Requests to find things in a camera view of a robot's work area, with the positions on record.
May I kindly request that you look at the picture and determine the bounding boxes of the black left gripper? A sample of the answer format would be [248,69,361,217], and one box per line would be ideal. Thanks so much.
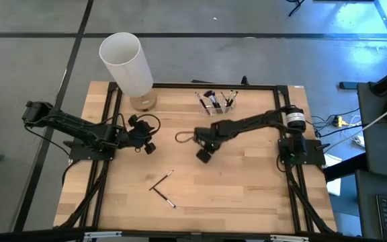
[133,124,157,155]

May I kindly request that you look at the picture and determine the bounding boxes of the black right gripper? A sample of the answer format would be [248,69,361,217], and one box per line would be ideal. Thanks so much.
[195,122,222,165]

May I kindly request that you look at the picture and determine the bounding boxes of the thin pointed liner brush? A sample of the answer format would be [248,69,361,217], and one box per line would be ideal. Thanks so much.
[148,169,175,192]

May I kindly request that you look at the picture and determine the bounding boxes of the grey-tipped makeup brush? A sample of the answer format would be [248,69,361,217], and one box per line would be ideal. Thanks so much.
[152,187,177,209]

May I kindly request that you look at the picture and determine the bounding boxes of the large fluffy powder brush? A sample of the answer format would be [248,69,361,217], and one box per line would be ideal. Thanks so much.
[202,89,220,110]

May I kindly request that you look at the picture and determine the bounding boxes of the clear acrylic brush organizer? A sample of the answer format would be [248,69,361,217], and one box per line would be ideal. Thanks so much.
[197,93,239,117]

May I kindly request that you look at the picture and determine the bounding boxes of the round dark-tipped makeup brush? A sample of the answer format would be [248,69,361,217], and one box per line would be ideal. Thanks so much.
[210,93,222,109]

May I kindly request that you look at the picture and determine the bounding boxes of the white cylinder-shade table lamp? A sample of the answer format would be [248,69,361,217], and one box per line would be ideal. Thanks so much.
[98,32,158,113]

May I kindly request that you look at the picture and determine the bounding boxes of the white paper sheet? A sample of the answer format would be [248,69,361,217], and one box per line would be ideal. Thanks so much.
[324,153,344,198]

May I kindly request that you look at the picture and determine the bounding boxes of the white power strip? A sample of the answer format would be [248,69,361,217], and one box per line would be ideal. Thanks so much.
[350,133,366,149]

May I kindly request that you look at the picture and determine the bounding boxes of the dark grey desk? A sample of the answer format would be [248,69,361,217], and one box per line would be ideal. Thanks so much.
[356,81,387,179]

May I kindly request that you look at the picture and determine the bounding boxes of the black left camera cable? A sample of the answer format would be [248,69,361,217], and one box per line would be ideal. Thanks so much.
[112,112,163,138]

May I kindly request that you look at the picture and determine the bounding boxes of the black camera cable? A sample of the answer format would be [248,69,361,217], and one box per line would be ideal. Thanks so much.
[112,112,163,138]
[174,130,198,144]

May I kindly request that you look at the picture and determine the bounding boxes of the black right camera cable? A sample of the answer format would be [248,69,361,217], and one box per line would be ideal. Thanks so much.
[174,130,198,144]

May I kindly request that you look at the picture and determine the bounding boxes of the black aluminium table frame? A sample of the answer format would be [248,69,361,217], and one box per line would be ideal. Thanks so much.
[54,76,339,236]

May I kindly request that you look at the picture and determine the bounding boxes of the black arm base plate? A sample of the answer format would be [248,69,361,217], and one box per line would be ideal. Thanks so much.
[68,140,116,161]
[277,138,327,166]

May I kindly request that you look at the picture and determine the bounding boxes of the silver aluminium bracket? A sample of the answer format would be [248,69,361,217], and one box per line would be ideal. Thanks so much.
[83,230,123,241]
[269,234,310,242]

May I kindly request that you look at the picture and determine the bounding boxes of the white cable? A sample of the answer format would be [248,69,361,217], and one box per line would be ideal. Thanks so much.
[323,97,387,154]

